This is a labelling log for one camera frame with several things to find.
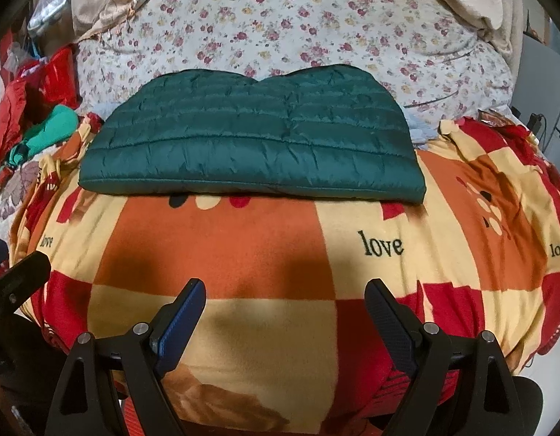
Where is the black cable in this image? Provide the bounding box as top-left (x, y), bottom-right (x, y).
top-left (527, 113), bottom-right (552, 147)

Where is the leaf print cloth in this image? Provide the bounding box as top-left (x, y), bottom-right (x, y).
top-left (0, 159), bottom-right (49, 237)

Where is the beige fringed bedcover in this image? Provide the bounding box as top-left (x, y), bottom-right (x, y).
top-left (73, 0), bottom-right (553, 55)

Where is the orange red printed blanket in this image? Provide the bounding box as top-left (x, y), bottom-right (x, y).
top-left (9, 113), bottom-right (560, 434)

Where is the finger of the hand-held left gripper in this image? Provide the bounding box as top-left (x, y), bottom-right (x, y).
top-left (0, 250), bottom-right (52, 304)

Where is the light grey sweater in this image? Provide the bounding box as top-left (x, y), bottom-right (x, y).
top-left (400, 106), bottom-right (439, 150)

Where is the floral bed quilt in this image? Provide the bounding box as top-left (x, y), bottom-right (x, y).
top-left (75, 0), bottom-right (517, 121)

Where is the red satin jacket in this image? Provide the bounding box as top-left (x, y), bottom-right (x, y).
top-left (0, 77), bottom-right (41, 166)

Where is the grey furniture panel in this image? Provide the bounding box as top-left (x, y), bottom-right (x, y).
top-left (518, 32), bottom-right (560, 160)

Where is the clear plastic bag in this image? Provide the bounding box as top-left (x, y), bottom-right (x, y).
top-left (28, 0), bottom-right (74, 41)

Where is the red plush cloth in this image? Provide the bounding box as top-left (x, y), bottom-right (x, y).
top-left (41, 47), bottom-right (81, 107)

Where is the teal green garment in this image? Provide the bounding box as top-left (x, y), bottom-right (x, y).
top-left (7, 105), bottom-right (80, 166)

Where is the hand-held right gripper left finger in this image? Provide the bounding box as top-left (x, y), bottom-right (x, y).
top-left (44, 278), bottom-right (208, 436)

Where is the dark green puffer jacket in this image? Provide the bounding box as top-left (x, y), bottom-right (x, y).
top-left (77, 64), bottom-right (427, 203)

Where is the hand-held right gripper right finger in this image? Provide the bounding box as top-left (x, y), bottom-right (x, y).
top-left (365, 278), bottom-right (519, 436)

